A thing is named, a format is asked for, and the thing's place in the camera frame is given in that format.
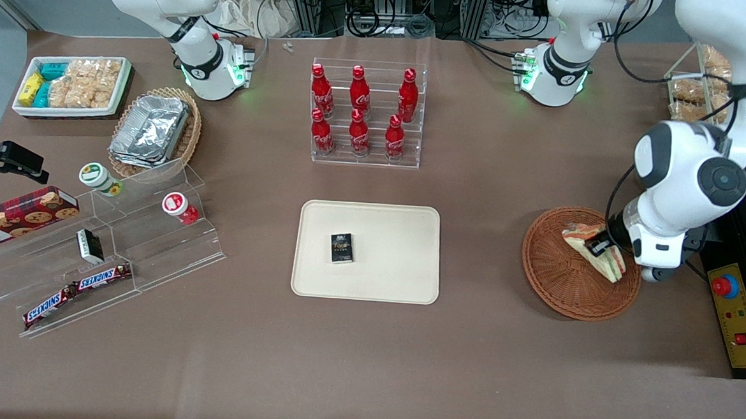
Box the clear fried snack bag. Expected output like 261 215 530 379
671 78 708 105
668 101 728 125
701 45 735 82

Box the yellow emergency stop panel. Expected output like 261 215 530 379
702 261 746 371

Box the round brown wicker basket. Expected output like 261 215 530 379
519 204 645 324

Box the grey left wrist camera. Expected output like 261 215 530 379
639 265 679 285

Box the beige rectangular serving tray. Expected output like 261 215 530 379
290 198 444 305

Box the yellow snack pack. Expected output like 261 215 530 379
18 71 46 108

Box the clear acrylic bottle rack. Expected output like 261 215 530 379
307 57 430 170

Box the red cola bottle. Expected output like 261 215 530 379
397 68 421 124
384 114 408 162
309 108 337 157
348 65 374 120
347 109 373 158
309 63 337 119

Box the clear rice cracker bag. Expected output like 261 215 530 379
91 72 121 109
67 57 124 86
48 75 97 110

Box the triangular sandwich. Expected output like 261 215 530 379
560 222 629 284

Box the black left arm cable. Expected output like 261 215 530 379
603 0 746 237

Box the white rectangular snack bin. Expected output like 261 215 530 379
11 52 134 123

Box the black base power cable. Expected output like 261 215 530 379
462 38 530 75

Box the clear acrylic tiered stand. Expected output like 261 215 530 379
0 149 233 349

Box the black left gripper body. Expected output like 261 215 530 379
604 211 637 251

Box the oval light wicker basket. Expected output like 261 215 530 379
106 84 204 182

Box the red lid yogurt cup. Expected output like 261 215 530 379
160 191 201 226

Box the small black white box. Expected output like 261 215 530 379
75 228 107 266

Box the brown snickers bar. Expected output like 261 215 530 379
22 281 80 332
75 260 134 295

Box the green lid yogurt cup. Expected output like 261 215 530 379
78 161 125 198

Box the red tartan cookie box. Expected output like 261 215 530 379
0 184 82 258

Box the clear bin of snacks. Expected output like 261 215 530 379
661 38 746 135

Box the small black printed box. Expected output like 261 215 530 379
329 232 356 265

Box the beige crumpled cloth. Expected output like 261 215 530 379
212 0 303 41

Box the silver foil container stack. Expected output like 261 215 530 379
108 93 192 170

